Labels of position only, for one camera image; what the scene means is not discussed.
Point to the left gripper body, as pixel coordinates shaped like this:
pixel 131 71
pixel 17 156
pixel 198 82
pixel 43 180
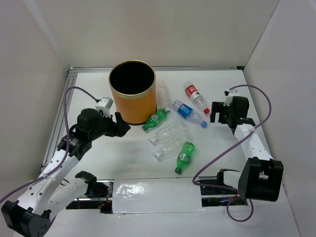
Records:
pixel 105 126

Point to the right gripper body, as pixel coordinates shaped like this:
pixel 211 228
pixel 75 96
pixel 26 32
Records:
pixel 230 111

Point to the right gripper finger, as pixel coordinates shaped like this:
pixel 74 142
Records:
pixel 223 115
pixel 216 108

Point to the red label water bottle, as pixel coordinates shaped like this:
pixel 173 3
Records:
pixel 196 97

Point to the blue label water bottle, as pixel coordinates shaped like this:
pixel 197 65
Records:
pixel 188 113

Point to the clear bottle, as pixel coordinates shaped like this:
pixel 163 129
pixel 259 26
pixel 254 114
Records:
pixel 173 145
pixel 163 96
pixel 167 132

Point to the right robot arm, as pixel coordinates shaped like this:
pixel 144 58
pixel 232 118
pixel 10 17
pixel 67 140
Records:
pixel 261 176

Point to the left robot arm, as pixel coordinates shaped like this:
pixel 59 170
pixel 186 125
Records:
pixel 33 213

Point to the green bottle near bin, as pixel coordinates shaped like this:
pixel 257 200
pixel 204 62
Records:
pixel 155 119

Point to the orange cylindrical bin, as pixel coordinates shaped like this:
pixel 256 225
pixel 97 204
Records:
pixel 133 86

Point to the clear bottle beside bin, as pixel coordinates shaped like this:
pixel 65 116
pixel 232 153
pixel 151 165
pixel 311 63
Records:
pixel 163 96

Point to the green bottle front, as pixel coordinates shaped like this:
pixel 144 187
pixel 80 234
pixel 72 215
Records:
pixel 184 157

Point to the silver tape sheet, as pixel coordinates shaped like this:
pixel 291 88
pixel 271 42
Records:
pixel 162 195

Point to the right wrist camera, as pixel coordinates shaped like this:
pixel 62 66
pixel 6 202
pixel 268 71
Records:
pixel 230 93

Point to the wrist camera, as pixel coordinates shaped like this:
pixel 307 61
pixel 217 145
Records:
pixel 103 106
pixel 230 93

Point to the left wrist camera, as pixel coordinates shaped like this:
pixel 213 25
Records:
pixel 103 106

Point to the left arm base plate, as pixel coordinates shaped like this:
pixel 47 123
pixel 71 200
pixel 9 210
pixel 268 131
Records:
pixel 100 199

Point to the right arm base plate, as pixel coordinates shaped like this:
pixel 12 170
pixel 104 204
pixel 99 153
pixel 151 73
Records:
pixel 211 197

